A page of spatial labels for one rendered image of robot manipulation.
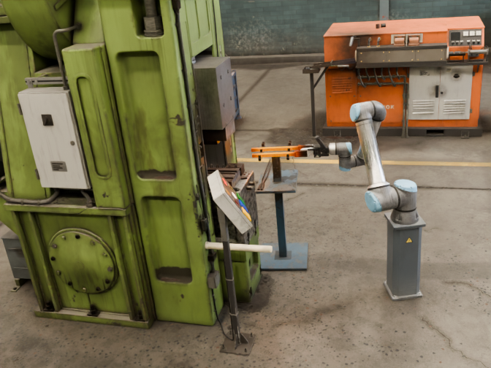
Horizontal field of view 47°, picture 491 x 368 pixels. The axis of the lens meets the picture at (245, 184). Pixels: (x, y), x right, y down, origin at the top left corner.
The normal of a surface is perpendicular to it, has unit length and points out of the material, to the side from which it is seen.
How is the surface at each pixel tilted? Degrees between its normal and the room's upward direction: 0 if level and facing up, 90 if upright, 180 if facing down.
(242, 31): 86
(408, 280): 90
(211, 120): 90
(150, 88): 89
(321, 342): 0
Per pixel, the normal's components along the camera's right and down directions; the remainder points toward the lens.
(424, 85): -0.27, 0.42
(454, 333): -0.09, -0.91
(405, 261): 0.07, 0.40
